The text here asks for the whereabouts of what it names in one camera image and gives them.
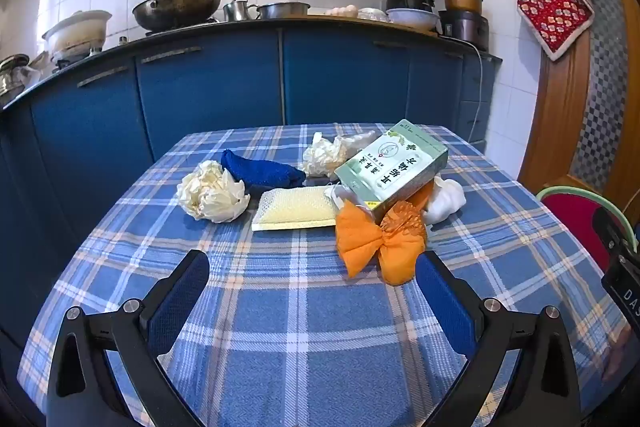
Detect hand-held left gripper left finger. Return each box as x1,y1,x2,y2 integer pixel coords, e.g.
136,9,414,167
46,249,211,427

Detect green cardboard box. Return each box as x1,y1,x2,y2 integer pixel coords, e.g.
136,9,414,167
333,119,449,214

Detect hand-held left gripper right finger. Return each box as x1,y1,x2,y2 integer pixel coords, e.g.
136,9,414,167
414,251,583,427

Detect white power cable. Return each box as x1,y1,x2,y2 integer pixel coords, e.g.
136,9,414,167
467,41,488,142

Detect white tissue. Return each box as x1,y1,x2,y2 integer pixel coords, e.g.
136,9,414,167
422,176,467,225

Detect dark blue knitted cloth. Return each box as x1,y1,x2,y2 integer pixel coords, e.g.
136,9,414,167
220,149,307,190

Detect dark rice cooker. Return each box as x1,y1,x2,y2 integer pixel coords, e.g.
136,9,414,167
438,9,490,50

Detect brown pot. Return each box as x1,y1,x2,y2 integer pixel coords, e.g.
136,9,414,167
443,0,484,15

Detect yellow mesh sponge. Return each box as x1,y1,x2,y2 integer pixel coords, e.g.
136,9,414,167
251,186,341,232

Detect wooden door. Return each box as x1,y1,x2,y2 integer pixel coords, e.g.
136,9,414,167
517,0,640,228

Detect white cooking pot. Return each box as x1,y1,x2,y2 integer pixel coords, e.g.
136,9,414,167
42,10,113,58

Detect steel pots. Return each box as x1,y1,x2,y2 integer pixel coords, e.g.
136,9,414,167
0,54,31,98

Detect cream paper ball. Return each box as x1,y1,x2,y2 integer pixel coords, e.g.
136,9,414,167
176,160,251,224

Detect black wok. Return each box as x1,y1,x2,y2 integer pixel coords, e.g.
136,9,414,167
125,0,224,32

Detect white basin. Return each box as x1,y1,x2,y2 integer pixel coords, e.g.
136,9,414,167
386,8,440,32

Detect steel mixing bowl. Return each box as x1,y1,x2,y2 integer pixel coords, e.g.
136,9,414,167
256,2,311,20

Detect red bucket with green rim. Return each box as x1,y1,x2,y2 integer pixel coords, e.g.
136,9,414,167
535,187,628,253

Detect blue kitchen base cabinet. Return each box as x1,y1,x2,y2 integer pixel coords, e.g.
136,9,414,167
0,19,503,358

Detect white paper ball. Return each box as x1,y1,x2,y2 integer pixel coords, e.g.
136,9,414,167
301,132,357,180

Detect small steel kettle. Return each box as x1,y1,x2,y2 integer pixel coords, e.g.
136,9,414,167
222,0,258,22

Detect blue plaid tablecloth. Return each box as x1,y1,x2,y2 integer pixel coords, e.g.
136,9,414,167
17,123,628,427

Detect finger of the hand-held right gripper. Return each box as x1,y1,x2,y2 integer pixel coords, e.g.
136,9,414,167
591,206,628,258

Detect orange mesh bag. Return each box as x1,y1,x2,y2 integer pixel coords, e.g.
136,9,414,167
334,199,429,286

